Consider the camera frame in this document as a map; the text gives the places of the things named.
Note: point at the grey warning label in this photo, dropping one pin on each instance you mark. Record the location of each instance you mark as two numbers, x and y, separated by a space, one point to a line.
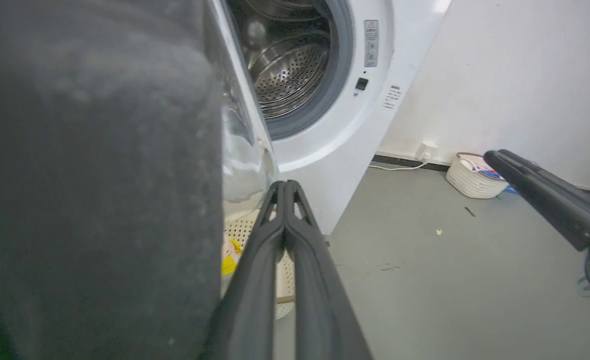
371 43

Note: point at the steel washing machine drum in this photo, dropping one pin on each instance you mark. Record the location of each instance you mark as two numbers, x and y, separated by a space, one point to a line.
287 65

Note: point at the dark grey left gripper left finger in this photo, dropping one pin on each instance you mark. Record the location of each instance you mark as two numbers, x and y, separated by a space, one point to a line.
247 310

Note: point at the white woven-look round basket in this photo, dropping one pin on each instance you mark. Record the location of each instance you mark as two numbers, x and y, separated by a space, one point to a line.
472 186

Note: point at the white perforated laundry basket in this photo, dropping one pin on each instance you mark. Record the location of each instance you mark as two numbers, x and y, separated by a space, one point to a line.
245 232

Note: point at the dark grey washing machine door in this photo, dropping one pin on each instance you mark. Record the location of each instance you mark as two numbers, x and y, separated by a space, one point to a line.
100 175

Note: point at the blue floor item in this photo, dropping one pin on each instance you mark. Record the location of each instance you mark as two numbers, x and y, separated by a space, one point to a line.
511 190

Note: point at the grey rubber door gasket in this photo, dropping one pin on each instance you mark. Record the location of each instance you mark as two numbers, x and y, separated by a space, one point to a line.
342 75

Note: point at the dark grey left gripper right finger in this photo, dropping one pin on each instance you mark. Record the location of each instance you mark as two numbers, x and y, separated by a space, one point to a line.
322 310

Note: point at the white washing machine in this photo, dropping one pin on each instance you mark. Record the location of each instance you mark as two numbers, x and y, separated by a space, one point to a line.
354 135

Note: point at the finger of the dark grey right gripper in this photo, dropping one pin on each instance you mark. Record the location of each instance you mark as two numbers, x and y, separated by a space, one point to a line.
544 197
559 182

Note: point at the yellow item in basket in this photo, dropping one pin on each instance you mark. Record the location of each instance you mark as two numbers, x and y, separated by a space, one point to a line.
229 264

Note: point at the small black floor scrap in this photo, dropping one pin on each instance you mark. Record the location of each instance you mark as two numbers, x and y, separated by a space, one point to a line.
469 211

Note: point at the black door latch socket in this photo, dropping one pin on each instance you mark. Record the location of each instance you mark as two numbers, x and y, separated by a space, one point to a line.
361 84

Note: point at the small printed text sticker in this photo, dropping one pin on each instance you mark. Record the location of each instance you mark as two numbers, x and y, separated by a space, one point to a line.
392 97

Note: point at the colourful clothes pile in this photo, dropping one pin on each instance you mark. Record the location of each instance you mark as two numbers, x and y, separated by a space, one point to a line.
482 166

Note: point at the white wall power outlet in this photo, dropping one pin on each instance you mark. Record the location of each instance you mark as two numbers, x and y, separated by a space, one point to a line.
427 151

